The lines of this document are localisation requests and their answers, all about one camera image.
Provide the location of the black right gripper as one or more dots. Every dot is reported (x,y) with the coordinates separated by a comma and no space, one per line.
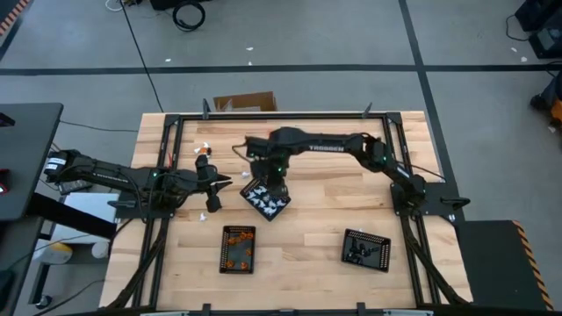
(268,151)

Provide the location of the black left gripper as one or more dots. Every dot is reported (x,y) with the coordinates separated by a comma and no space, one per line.
(204,180)

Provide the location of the black slotted plastic basket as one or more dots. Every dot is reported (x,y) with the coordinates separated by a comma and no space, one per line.
(263,215)
(379,263)
(239,256)

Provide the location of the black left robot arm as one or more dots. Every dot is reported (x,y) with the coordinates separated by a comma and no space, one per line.
(110,173)

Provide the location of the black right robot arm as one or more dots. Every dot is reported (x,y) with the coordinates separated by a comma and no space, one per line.
(333,147)

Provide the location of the brown cardboard box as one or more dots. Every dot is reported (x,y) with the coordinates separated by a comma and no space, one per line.
(254,101)

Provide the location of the white storage box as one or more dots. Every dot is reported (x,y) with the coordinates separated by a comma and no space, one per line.
(92,202)

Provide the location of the white round object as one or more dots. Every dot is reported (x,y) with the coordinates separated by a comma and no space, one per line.
(100,249)

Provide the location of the black power adapter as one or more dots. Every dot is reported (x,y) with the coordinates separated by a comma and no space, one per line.
(77,188)

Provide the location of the pale yellow round object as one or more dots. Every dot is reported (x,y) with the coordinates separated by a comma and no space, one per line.
(55,253)

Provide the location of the black desk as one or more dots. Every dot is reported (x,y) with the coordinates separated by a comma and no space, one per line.
(30,145)

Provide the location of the black hazard-striped ramp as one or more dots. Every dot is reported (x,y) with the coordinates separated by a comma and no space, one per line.
(13,15)
(492,263)

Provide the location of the person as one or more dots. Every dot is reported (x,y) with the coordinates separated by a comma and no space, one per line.
(554,94)

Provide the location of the black equipment case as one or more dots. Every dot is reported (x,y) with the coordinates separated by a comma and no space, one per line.
(544,39)

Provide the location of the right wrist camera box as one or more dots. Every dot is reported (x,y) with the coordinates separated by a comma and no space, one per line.
(277,184)

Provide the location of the black aluminium table frame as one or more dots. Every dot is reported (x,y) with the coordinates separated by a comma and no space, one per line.
(228,116)

